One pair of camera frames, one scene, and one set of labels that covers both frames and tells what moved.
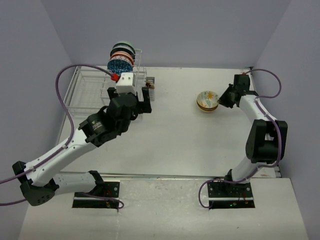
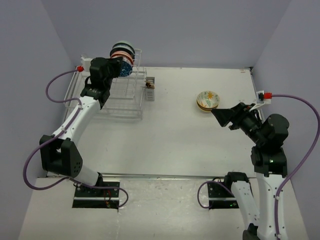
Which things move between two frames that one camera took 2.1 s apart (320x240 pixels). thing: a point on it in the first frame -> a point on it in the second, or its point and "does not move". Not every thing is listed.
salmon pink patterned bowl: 123,55 does not move
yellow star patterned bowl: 208,99 does not move
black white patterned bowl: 207,109 does not move
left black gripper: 146,108 -> 115,63
